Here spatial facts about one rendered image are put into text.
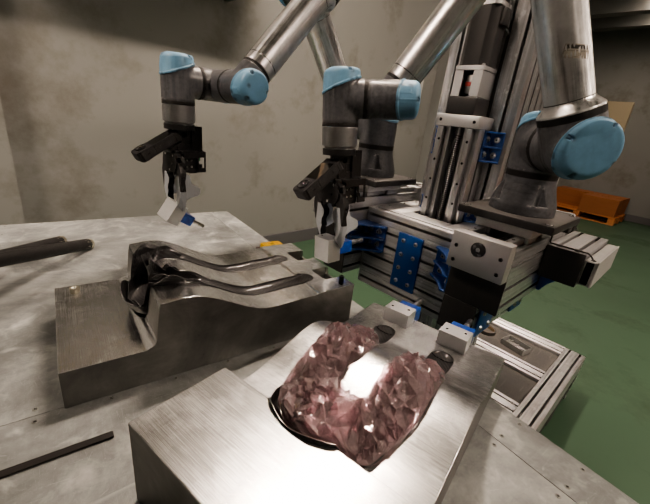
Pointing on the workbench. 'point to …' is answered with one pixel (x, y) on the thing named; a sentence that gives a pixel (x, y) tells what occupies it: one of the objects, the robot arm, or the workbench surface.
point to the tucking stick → (49, 457)
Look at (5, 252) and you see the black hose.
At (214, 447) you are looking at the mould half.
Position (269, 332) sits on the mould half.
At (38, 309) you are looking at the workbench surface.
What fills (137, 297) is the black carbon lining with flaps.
